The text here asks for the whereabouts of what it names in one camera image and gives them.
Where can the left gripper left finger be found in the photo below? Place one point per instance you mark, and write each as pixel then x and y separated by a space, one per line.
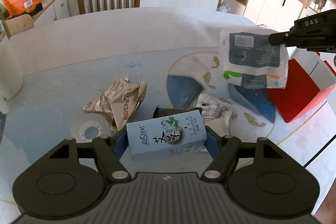
pixel 119 143

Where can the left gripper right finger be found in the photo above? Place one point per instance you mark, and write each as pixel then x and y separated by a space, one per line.
pixel 213 144

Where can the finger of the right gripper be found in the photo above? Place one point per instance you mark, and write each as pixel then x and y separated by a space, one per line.
pixel 279 38

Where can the light blue herbal box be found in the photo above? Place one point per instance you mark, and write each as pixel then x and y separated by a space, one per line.
pixel 168 136

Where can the clear tape roll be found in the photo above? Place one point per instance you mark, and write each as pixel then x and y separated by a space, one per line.
pixel 85 127

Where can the white tissue pack dark label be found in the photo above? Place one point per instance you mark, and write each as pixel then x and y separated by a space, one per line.
pixel 250 61

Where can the silver snack wrapper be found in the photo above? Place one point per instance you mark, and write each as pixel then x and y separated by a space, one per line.
pixel 119 102

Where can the crumpled printed paper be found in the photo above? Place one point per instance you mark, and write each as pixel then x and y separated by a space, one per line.
pixel 213 109

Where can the red and white cardboard box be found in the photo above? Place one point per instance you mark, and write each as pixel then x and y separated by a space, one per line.
pixel 311 78

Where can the white drawer cabinet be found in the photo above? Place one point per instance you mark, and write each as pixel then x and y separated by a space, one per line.
pixel 53 10

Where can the cream insulated mug with handle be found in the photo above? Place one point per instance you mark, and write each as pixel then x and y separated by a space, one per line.
pixel 10 73

